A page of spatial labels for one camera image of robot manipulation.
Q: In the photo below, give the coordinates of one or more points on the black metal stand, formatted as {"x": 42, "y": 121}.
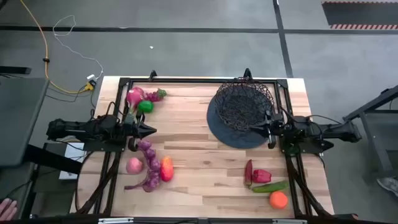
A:
{"x": 373, "y": 102}

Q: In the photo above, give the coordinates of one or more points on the green cucumber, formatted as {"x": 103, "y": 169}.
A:
{"x": 270, "y": 187}

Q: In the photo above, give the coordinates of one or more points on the person's hand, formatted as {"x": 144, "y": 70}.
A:
{"x": 7, "y": 210}

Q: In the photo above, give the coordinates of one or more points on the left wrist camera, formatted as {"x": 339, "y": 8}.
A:
{"x": 129, "y": 119}

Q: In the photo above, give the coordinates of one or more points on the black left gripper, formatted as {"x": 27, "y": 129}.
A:
{"x": 130, "y": 132}

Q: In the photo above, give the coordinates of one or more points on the green bell pepper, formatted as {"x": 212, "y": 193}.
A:
{"x": 145, "y": 106}

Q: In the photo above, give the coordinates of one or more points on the pink round apple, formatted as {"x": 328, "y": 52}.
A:
{"x": 134, "y": 165}

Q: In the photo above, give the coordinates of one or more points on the orange fruit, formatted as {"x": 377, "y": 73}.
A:
{"x": 278, "y": 200}

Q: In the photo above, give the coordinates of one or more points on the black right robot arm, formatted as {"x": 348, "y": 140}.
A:
{"x": 326, "y": 132}

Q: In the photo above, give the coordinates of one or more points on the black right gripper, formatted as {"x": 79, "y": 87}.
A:
{"x": 275, "y": 127}

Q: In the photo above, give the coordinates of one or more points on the person's shoe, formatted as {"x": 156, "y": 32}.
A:
{"x": 388, "y": 184}

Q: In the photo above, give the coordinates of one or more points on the black flat bar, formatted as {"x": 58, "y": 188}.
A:
{"x": 15, "y": 70}

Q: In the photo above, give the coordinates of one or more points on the dark blue round mat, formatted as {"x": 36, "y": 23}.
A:
{"x": 230, "y": 138}

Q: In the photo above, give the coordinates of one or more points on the silver metal bracket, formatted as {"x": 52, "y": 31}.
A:
{"x": 115, "y": 220}
{"x": 289, "y": 221}

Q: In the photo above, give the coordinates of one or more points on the black aluminium table frame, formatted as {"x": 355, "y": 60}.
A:
{"x": 186, "y": 80}

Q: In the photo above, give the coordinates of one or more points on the black hazard striped mat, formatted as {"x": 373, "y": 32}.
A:
{"x": 357, "y": 14}

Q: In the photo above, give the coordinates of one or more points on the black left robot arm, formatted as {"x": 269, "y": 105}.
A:
{"x": 77, "y": 129}

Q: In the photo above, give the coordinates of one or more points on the dark grey desk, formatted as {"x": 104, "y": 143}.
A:
{"x": 18, "y": 118}

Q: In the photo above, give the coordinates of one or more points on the orange red mango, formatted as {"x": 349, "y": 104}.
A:
{"x": 167, "y": 169}

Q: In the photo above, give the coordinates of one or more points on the dark red chili pepper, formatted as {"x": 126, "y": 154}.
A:
{"x": 248, "y": 172}

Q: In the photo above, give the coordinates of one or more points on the red bell pepper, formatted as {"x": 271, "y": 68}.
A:
{"x": 261, "y": 176}

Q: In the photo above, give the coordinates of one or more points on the red grape bunch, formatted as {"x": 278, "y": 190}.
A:
{"x": 153, "y": 96}

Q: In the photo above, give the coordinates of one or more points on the pink dragon fruit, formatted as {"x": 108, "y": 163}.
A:
{"x": 133, "y": 97}

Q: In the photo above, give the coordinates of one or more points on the white power adapter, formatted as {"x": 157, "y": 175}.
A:
{"x": 91, "y": 77}

